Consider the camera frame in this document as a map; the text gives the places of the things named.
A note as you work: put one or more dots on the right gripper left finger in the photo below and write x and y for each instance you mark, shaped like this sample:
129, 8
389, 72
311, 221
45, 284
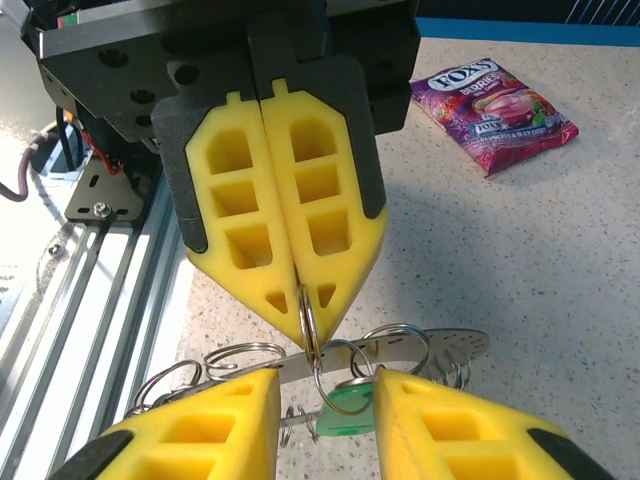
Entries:
200, 440

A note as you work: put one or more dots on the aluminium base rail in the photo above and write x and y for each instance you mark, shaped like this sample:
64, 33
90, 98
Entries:
75, 325

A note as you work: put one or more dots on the blue table edge strip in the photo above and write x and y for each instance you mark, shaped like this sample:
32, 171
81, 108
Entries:
525, 32

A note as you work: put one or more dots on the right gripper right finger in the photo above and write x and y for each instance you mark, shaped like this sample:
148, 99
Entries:
475, 440

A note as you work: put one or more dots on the green key tag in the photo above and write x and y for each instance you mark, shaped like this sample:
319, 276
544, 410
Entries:
345, 422

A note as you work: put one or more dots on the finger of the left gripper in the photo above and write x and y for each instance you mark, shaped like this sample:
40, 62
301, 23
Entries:
200, 240
360, 200

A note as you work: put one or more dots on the purple candy bag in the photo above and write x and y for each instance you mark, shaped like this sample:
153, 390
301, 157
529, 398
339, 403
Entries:
495, 120

